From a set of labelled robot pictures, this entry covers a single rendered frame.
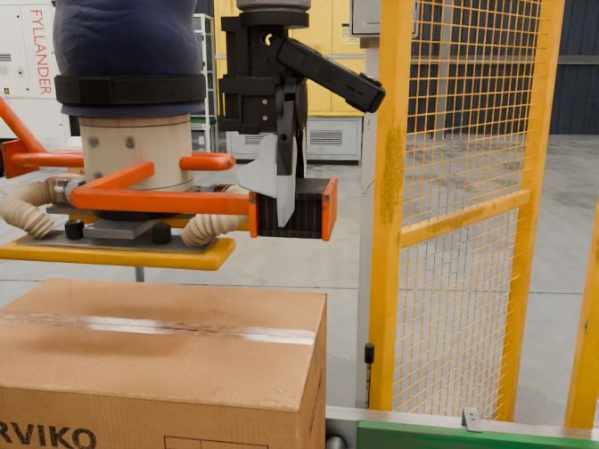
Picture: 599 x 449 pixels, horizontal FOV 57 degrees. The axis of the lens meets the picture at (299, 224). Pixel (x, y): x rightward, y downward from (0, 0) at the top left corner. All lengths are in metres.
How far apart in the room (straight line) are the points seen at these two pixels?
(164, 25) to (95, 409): 0.55
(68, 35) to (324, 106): 7.36
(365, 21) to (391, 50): 0.50
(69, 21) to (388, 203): 0.73
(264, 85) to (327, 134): 7.67
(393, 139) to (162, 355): 0.65
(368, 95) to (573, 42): 11.72
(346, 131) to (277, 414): 7.55
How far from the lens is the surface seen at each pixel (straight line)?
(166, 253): 0.81
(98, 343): 0.98
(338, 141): 8.23
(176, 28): 0.85
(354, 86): 0.56
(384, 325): 1.34
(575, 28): 12.26
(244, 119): 0.57
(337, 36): 8.12
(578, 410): 1.51
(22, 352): 1.00
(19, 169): 1.03
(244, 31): 0.58
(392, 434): 1.28
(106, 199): 0.66
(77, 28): 0.85
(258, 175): 0.56
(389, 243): 1.26
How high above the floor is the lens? 1.38
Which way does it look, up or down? 16 degrees down
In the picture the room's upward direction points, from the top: straight up
